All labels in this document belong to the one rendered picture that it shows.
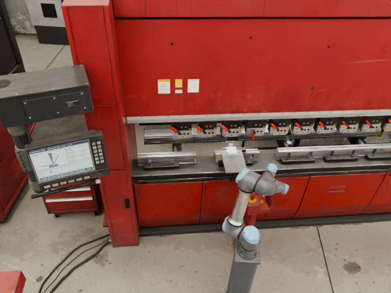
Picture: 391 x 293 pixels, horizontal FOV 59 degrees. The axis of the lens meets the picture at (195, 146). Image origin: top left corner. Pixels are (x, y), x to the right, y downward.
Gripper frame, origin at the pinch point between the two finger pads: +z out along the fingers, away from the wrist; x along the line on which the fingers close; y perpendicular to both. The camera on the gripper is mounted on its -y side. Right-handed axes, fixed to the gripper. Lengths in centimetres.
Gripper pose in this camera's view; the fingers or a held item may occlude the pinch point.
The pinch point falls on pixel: (264, 196)
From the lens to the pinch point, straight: 293.6
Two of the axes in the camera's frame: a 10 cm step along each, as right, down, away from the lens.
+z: -0.6, 7.0, 7.2
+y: -2.4, -7.0, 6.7
